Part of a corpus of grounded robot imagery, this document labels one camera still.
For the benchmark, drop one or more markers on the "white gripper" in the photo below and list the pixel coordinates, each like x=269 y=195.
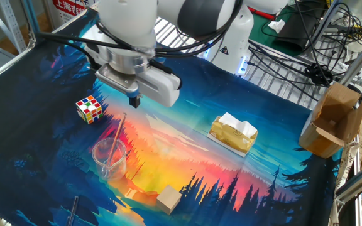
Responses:
x=162 y=91

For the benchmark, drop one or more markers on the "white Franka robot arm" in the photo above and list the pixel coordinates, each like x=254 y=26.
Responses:
x=127 y=19

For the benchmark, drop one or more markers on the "Rubik's cube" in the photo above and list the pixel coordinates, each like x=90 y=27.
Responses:
x=89 y=110

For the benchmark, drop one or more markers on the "colourful sunset landscape cloth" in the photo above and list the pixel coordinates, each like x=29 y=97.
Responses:
x=200 y=94

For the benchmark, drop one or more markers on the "clear glass beaker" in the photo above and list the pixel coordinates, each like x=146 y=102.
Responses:
x=118 y=169

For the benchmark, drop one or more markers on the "gold tissue pack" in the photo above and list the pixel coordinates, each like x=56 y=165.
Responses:
x=231 y=138

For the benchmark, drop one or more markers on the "light wooden cube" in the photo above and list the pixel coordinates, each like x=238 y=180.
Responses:
x=168 y=199

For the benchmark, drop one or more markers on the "red and white sign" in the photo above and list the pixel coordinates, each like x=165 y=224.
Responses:
x=71 y=7

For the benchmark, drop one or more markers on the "green mat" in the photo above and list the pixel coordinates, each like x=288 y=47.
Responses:
x=262 y=34

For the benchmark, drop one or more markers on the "crumpled white paper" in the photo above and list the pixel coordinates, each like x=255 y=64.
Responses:
x=276 y=26

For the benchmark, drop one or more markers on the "black pouch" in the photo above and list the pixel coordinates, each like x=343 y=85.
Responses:
x=297 y=31

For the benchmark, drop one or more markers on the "brown cardboard box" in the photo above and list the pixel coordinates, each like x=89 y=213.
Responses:
x=335 y=122

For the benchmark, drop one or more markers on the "silver gripper-mounted camera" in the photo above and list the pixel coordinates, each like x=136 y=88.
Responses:
x=118 y=80

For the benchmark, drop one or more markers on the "grey perforated shelf post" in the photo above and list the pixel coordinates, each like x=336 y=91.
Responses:
x=11 y=22

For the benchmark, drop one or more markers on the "aluminium frame bar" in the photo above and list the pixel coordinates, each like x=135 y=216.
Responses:
x=360 y=182
x=360 y=60

